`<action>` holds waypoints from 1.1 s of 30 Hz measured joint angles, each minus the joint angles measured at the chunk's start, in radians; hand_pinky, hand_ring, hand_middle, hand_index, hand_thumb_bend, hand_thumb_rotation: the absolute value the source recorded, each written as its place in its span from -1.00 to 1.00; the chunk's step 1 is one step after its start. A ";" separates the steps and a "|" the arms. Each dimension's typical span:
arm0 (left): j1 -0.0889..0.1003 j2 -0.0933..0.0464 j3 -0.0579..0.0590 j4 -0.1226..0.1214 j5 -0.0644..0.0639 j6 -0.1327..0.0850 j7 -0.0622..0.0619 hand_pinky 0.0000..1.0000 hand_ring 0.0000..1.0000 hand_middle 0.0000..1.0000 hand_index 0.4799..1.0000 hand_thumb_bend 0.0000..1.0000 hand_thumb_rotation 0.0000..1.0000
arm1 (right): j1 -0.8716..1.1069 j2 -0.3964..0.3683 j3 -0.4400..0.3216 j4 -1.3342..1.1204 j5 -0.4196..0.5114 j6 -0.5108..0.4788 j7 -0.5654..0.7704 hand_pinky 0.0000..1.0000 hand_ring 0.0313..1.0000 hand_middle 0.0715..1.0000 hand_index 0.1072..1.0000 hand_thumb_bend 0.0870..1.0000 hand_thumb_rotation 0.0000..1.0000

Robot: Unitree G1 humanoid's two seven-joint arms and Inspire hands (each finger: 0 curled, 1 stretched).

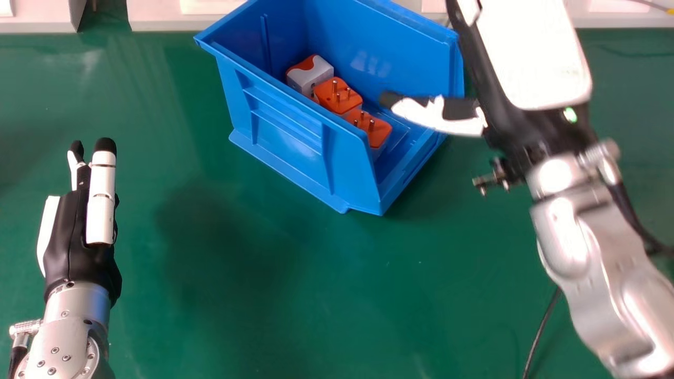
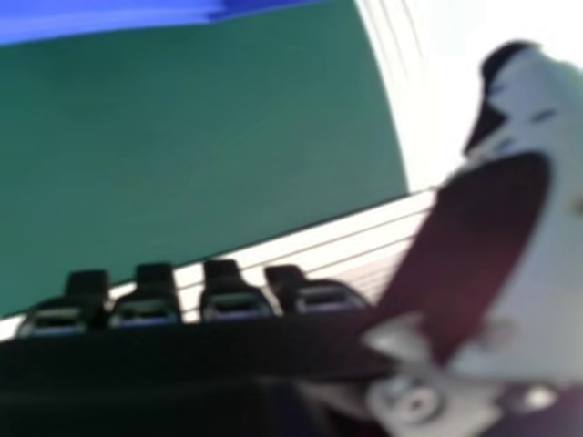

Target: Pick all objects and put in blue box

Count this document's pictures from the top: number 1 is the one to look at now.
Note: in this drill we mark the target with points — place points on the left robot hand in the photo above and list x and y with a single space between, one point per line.
71 237

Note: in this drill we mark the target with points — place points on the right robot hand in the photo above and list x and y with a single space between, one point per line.
526 58

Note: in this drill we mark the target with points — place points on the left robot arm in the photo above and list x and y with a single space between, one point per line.
63 337

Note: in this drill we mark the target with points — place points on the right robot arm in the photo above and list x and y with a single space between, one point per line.
595 247

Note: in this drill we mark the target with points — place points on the white-and-orange plug adapter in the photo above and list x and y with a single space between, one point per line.
309 73
370 130
338 96

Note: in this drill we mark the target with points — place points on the blue plastic bin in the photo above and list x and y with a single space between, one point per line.
337 105

